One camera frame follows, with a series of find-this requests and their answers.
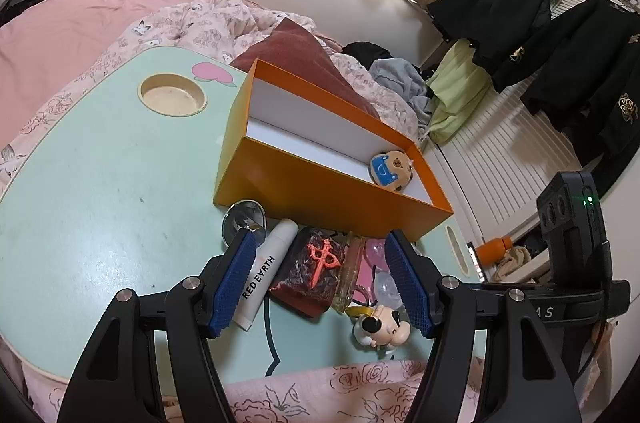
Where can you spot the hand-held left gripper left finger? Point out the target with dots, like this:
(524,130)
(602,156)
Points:
(240,283)

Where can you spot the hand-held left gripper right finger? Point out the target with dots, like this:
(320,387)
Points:
(407,288)

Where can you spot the clear heart-shaped ornament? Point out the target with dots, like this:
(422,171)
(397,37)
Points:
(385,288)

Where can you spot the white cosmetic tube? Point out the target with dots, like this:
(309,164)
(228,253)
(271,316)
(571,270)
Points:
(272,253)

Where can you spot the pink round case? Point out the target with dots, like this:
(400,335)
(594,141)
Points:
(372,255)

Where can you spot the clear gold perfume bottle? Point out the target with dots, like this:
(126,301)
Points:
(350,273)

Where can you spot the dark block with red symbol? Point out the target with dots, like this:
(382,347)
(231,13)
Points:
(300,273)

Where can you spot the silver round compact mirror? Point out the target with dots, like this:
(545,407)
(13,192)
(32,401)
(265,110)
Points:
(240,218)

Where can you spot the orange cardboard box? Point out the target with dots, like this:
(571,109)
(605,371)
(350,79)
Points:
(300,188)

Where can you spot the bear toy with blue hat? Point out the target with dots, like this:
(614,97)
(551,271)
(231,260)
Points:
(395,163)

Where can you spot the beige cloth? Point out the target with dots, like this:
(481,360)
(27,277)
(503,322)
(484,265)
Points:
(512,263)

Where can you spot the smartphone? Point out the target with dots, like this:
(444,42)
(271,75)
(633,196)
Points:
(477,263)

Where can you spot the orange bottle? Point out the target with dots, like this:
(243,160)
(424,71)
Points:
(492,249)

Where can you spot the white louvered wardrobe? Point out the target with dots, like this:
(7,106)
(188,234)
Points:
(510,173)

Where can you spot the mint green lap table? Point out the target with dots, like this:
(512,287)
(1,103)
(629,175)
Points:
(100,183)

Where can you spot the black hanging jacket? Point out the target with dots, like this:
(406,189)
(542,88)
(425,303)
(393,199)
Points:
(500,13)
(585,68)

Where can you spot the light green hanging garment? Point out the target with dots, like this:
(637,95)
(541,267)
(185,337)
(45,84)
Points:
(457,93)

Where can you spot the grey garment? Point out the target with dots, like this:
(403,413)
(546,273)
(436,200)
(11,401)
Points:
(400,83)

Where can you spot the black garment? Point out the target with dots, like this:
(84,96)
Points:
(367,53)

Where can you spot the maroon pillow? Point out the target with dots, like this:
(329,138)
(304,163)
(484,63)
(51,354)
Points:
(300,48)

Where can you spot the pink floral quilt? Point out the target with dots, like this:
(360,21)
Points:
(210,23)

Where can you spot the pink bed sheet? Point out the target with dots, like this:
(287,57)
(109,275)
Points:
(60,18)

